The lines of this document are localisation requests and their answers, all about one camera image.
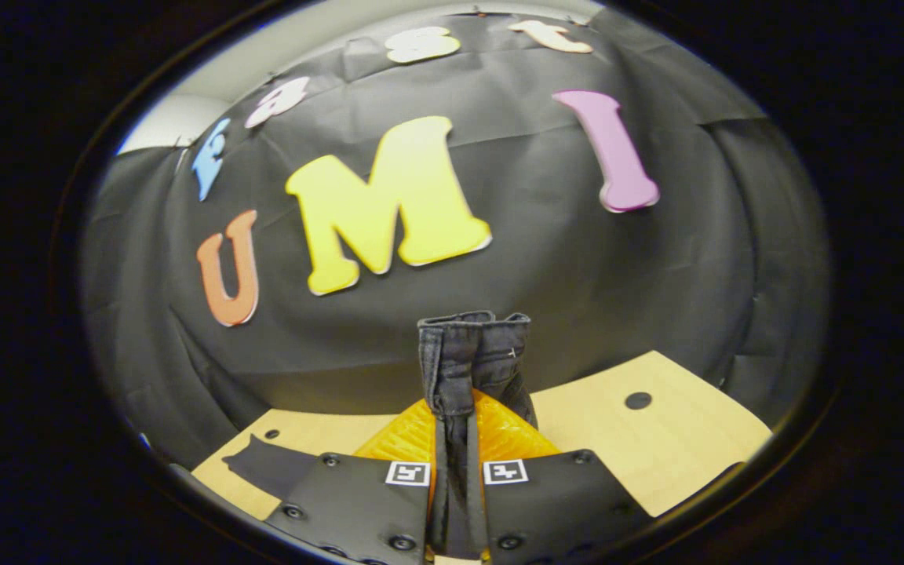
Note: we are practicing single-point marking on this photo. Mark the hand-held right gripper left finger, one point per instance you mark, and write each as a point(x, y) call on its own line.
point(358, 510)

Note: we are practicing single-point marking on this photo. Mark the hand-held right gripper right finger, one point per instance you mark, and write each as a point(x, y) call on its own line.
point(562, 506)

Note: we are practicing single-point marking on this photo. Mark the black jeans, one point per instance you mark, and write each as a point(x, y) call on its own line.
point(460, 353)

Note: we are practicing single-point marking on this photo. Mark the black backdrop cloth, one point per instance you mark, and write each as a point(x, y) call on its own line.
point(538, 275)

